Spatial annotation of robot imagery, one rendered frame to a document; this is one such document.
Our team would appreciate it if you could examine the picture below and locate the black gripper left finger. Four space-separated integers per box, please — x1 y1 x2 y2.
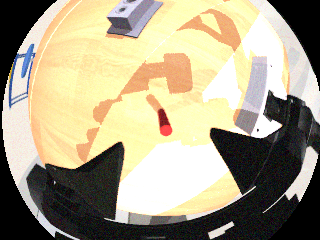
44 141 125 220

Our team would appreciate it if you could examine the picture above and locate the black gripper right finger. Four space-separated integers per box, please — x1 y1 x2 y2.
209 125 287 195

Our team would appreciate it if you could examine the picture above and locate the red peg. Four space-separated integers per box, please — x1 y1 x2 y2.
157 108 173 136

